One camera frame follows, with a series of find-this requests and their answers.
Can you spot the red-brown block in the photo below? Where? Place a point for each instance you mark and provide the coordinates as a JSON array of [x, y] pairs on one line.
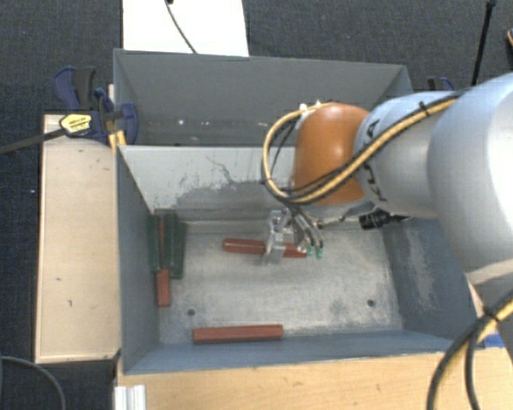
[[241, 245], [237, 333], [163, 288]]

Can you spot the grey metal bin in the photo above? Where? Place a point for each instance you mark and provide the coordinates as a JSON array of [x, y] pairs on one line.
[[282, 297]]

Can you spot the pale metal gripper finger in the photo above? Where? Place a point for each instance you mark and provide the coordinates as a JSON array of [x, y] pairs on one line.
[[269, 239], [278, 254]]

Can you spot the black cylinder on white bracket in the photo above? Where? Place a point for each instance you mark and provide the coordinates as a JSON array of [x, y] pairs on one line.
[[373, 219]]

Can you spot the dark green flat block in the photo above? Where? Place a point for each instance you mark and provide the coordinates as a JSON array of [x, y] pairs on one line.
[[176, 250], [154, 246]]

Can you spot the pale wood flat board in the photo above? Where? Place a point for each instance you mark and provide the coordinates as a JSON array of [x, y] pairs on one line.
[[79, 250]]

